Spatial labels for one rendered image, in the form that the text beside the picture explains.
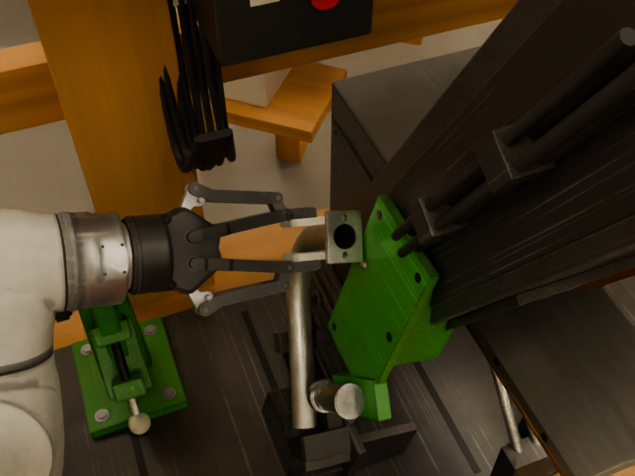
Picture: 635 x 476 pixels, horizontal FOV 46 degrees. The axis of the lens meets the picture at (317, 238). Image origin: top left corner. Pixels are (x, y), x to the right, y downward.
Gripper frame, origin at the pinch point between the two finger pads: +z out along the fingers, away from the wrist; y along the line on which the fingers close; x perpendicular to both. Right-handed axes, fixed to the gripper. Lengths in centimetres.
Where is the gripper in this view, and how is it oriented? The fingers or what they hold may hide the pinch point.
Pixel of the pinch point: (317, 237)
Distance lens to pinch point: 79.0
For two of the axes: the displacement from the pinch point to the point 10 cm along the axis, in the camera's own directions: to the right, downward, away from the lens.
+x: -4.3, -0.1, 9.0
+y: -0.7, -10.0, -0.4
